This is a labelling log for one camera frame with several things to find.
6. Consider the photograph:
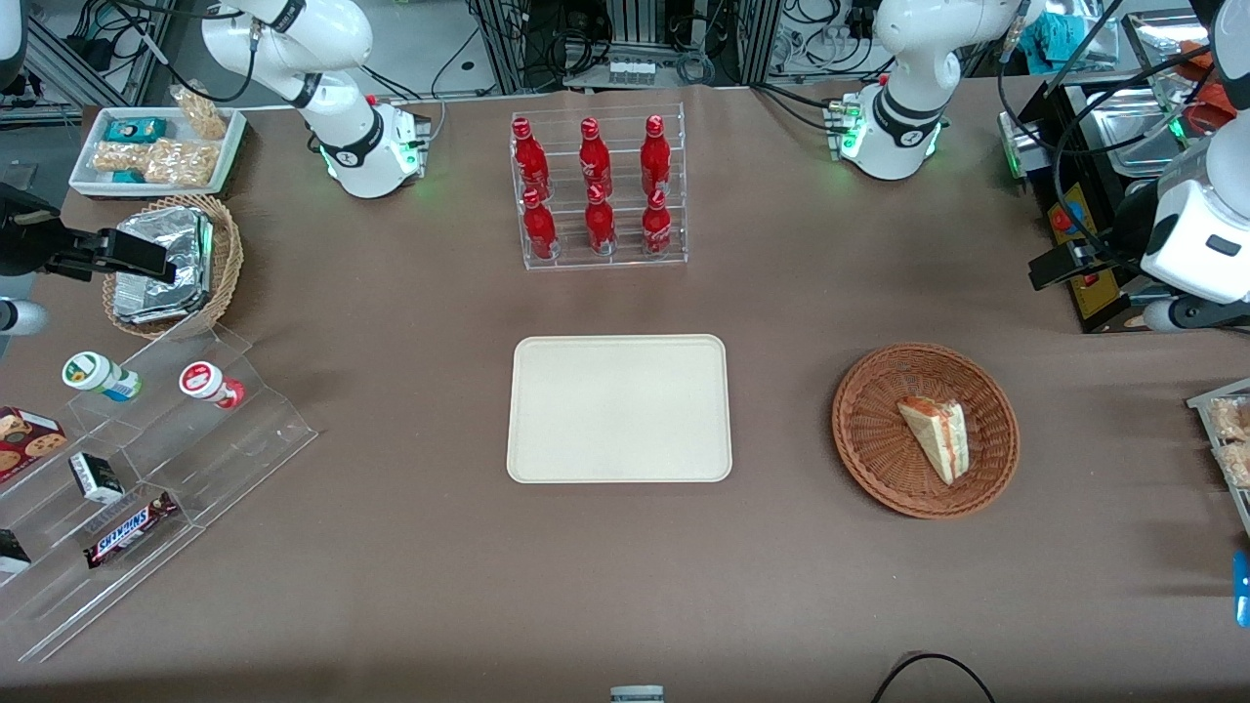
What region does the stainless steel pan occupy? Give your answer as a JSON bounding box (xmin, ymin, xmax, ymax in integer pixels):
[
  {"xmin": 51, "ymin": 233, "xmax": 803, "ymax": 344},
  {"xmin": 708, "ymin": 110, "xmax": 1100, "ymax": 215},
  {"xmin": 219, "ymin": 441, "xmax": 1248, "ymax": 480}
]
[{"xmin": 1072, "ymin": 84, "xmax": 1218, "ymax": 183}]

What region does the clear acrylic stepped display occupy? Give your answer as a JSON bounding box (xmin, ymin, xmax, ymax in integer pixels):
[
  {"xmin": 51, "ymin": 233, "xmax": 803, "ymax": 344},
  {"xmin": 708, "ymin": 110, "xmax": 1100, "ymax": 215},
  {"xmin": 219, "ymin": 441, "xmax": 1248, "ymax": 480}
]
[{"xmin": 0, "ymin": 322, "xmax": 319, "ymax": 665}]

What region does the black cable loop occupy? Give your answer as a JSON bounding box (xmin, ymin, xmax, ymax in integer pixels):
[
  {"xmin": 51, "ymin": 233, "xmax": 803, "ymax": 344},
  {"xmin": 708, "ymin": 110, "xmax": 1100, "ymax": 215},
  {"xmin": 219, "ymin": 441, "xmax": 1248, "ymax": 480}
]
[{"xmin": 870, "ymin": 651, "xmax": 998, "ymax": 703}]

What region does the small black and white box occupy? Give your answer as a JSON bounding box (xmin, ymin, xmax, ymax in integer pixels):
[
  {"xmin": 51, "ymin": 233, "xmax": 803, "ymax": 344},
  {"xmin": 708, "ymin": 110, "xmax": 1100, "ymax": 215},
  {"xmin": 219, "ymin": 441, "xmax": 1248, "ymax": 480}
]
[{"xmin": 67, "ymin": 451, "xmax": 126, "ymax": 506}]

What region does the white tray with clear bags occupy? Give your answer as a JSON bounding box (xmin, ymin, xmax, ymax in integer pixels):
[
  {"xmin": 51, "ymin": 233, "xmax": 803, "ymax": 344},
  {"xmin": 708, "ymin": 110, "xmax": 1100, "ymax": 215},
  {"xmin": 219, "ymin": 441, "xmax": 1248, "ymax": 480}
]
[{"xmin": 1186, "ymin": 378, "xmax": 1250, "ymax": 537}]

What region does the silver foil packet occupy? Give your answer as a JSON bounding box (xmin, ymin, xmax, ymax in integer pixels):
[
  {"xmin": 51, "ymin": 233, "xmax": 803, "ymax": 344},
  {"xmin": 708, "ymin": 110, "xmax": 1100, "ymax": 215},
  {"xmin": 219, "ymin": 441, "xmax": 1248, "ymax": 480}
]
[
  {"xmin": 111, "ymin": 273, "xmax": 204, "ymax": 326},
  {"xmin": 115, "ymin": 206, "xmax": 215, "ymax": 299}
]

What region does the red soda bottle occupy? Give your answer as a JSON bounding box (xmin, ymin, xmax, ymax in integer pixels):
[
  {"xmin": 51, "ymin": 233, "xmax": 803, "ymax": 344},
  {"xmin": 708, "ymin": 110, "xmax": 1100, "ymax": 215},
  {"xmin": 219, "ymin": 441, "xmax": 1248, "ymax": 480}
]
[
  {"xmin": 521, "ymin": 187, "xmax": 559, "ymax": 261},
  {"xmin": 584, "ymin": 184, "xmax": 618, "ymax": 257},
  {"xmin": 640, "ymin": 115, "xmax": 674, "ymax": 194},
  {"xmin": 513, "ymin": 117, "xmax": 551, "ymax": 198},
  {"xmin": 641, "ymin": 188, "xmax": 674, "ymax": 258},
  {"xmin": 579, "ymin": 117, "xmax": 612, "ymax": 196}
]

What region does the triangular sandwich wedge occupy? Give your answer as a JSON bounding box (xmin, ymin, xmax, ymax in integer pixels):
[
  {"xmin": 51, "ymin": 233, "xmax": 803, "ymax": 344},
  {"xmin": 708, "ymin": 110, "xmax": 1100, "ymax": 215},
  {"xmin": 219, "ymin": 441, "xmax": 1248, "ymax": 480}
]
[{"xmin": 897, "ymin": 395, "xmax": 971, "ymax": 486}]

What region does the red cookie box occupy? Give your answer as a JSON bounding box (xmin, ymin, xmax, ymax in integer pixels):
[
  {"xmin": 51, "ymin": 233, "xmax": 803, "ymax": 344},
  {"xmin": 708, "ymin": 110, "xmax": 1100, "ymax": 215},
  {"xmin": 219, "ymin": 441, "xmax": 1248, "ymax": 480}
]
[{"xmin": 0, "ymin": 405, "xmax": 68, "ymax": 485}]

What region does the teal snack box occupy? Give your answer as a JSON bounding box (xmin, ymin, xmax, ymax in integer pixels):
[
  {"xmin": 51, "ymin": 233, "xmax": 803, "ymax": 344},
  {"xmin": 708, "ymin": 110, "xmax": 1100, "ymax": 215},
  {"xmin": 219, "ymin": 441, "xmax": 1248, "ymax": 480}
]
[{"xmin": 104, "ymin": 117, "xmax": 168, "ymax": 145}]

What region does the Snickers chocolate bar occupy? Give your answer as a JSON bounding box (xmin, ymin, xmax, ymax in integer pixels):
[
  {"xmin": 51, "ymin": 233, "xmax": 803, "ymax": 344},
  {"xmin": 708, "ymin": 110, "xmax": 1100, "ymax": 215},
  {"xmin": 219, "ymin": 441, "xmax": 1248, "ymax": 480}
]
[{"xmin": 82, "ymin": 490, "xmax": 181, "ymax": 570}]

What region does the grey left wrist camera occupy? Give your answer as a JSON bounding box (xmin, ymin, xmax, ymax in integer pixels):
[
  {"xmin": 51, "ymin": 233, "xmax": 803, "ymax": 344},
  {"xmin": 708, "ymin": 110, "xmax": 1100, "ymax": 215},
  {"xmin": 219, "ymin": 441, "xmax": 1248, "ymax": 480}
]
[{"xmin": 1143, "ymin": 296, "xmax": 1250, "ymax": 335}]

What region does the yogurt bottle with green cap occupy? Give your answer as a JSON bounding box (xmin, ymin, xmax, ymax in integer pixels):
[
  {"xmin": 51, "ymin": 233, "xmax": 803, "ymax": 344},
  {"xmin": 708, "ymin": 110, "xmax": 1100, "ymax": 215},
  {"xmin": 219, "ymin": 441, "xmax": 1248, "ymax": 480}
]
[{"xmin": 62, "ymin": 351, "xmax": 144, "ymax": 404}]

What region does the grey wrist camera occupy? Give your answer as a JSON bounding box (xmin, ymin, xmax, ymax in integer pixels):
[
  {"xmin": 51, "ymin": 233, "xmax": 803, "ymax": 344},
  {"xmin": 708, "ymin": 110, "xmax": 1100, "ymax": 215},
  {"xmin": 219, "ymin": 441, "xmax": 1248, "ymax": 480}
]
[
  {"xmin": 1143, "ymin": 296, "xmax": 1250, "ymax": 335},
  {"xmin": 0, "ymin": 297, "xmax": 50, "ymax": 339}
]

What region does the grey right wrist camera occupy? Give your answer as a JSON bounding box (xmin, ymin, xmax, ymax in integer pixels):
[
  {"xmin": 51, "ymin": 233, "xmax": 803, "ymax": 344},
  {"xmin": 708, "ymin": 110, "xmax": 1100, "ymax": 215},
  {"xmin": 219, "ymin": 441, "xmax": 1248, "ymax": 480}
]
[{"xmin": 0, "ymin": 297, "xmax": 50, "ymax": 339}]

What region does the light tan wicker basket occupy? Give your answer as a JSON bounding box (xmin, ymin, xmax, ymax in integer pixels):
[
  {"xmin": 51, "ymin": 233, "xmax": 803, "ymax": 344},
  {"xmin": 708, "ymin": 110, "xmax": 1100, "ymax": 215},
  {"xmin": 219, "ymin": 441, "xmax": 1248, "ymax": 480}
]
[{"xmin": 102, "ymin": 193, "xmax": 244, "ymax": 341}]

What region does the clear acrylic bottle rack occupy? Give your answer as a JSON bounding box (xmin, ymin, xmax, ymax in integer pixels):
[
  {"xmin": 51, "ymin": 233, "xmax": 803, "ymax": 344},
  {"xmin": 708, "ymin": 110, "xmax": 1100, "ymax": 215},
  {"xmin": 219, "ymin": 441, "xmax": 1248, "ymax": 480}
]
[{"xmin": 509, "ymin": 103, "xmax": 688, "ymax": 272}]

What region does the white rectangular snack tray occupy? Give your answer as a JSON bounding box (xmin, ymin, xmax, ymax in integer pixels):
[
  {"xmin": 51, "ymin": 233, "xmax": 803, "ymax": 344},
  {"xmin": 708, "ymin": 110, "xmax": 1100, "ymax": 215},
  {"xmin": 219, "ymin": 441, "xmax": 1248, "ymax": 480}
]
[{"xmin": 69, "ymin": 104, "xmax": 246, "ymax": 197}]

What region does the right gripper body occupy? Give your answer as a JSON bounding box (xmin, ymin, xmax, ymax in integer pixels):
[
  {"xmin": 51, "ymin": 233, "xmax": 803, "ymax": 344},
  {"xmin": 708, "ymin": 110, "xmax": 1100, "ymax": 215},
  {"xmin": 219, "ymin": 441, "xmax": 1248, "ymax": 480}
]
[{"xmin": 0, "ymin": 186, "xmax": 69, "ymax": 277}]

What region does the yogurt bottle with red cap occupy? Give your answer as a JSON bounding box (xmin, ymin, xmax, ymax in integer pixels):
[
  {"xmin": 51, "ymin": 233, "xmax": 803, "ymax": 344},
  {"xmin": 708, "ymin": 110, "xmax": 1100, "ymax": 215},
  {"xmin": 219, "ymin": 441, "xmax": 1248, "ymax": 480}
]
[{"xmin": 178, "ymin": 360, "xmax": 247, "ymax": 410}]

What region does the cream rectangular tray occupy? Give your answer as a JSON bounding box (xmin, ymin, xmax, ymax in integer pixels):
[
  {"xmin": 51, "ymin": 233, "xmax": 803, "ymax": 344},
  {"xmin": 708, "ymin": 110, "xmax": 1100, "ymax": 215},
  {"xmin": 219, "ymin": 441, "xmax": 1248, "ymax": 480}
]
[{"xmin": 506, "ymin": 334, "xmax": 733, "ymax": 484}]

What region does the clear bag of crackers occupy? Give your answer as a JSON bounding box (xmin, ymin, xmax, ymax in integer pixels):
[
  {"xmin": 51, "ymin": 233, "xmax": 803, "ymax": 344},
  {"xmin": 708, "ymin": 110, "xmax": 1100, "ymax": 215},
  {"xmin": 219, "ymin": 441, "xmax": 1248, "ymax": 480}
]
[
  {"xmin": 144, "ymin": 139, "xmax": 219, "ymax": 187},
  {"xmin": 170, "ymin": 85, "xmax": 229, "ymax": 141},
  {"xmin": 92, "ymin": 141, "xmax": 149, "ymax": 176}
]

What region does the dark brown round wicker basket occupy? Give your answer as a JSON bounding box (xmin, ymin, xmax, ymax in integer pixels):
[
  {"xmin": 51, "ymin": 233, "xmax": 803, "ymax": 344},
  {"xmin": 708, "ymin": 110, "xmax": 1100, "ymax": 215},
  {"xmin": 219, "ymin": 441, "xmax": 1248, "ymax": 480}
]
[{"xmin": 832, "ymin": 342, "xmax": 1021, "ymax": 520}]

